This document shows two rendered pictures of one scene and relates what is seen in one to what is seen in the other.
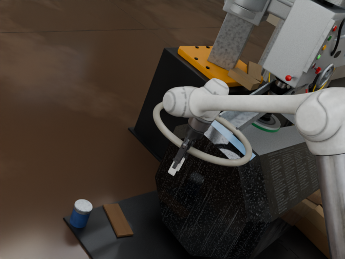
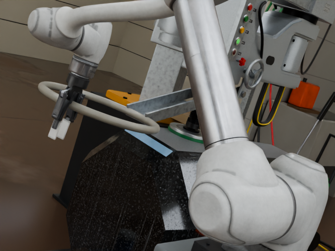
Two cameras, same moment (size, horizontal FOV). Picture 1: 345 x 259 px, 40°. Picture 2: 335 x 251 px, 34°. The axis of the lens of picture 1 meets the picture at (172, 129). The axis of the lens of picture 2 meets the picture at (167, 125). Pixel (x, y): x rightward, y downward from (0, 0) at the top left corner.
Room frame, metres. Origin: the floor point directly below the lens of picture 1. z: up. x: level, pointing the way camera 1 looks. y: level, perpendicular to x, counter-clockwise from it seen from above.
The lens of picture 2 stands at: (-0.12, -0.64, 1.33)
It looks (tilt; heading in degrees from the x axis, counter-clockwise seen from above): 11 degrees down; 7
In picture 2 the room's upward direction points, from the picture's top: 18 degrees clockwise
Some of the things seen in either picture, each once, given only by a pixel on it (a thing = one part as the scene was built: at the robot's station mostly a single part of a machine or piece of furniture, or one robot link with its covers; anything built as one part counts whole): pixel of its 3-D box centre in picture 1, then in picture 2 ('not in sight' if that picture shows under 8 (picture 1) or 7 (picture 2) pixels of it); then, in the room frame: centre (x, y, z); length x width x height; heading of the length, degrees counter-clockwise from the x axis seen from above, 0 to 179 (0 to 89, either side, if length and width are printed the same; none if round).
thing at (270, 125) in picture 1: (263, 117); (190, 131); (2.44, -0.45, 0.84); 0.21 x 0.21 x 0.01
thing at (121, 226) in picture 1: (117, 219); not in sight; (2.10, 0.09, 0.02); 0.25 x 0.10 x 0.01; 40
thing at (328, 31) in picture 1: (321, 45); (239, 29); (2.32, -0.51, 1.37); 0.08 x 0.03 x 0.28; 151
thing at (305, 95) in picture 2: not in sight; (306, 94); (5.74, -1.22, 0.99); 0.50 x 0.22 x 0.33; 147
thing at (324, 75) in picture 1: (319, 72); (248, 71); (2.48, -0.61, 1.19); 0.15 x 0.10 x 0.15; 151
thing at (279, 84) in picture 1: (287, 72); not in sight; (2.45, -0.45, 1.14); 0.12 x 0.09 x 0.30; 151
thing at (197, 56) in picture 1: (221, 64); (156, 108); (3.17, -0.14, 0.76); 0.49 x 0.49 x 0.05; 53
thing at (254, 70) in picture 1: (254, 71); not in sight; (3.21, -0.38, 0.80); 0.20 x 0.10 x 0.05; 5
